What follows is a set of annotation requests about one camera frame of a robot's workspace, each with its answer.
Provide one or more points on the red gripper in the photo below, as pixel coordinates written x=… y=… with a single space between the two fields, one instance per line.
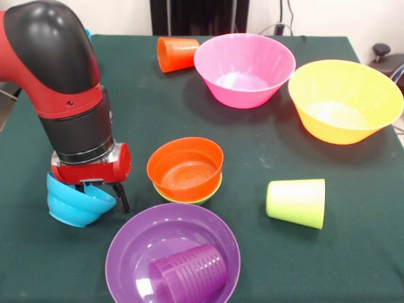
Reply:
x=94 y=172

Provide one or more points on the blue plastic bowl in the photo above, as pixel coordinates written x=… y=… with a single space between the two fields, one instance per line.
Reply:
x=72 y=211

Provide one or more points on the purple plastic bowl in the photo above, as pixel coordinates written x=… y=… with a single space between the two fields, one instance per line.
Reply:
x=132 y=243

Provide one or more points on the orange plastic bowl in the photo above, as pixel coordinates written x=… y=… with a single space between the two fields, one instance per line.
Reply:
x=186 y=186

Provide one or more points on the green plastic bowl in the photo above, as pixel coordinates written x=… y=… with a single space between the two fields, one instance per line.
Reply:
x=205 y=199

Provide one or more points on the purple plastic cup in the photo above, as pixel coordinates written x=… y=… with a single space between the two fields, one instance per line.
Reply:
x=189 y=274

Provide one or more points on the orange plastic cup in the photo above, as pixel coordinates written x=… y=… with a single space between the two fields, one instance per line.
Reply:
x=180 y=53

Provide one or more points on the lime green plastic cup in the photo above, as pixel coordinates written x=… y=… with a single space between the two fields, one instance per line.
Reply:
x=296 y=202

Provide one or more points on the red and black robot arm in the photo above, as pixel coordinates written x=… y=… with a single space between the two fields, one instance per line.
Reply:
x=57 y=79

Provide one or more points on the grey chair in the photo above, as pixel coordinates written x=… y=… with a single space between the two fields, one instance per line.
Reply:
x=8 y=91

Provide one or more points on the pink plastic bowl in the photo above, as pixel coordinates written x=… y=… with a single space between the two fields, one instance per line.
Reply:
x=243 y=94

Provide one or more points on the dark green tablecloth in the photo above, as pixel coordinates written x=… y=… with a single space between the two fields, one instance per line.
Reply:
x=315 y=268

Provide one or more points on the yellow plastic bowl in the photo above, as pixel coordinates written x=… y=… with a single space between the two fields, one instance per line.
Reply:
x=331 y=132

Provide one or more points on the black power plug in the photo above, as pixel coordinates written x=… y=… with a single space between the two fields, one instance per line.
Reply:
x=279 y=29

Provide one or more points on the black chair armrest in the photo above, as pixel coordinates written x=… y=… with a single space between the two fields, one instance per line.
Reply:
x=382 y=50

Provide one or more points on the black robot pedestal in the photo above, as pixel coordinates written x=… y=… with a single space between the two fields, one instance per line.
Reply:
x=202 y=15

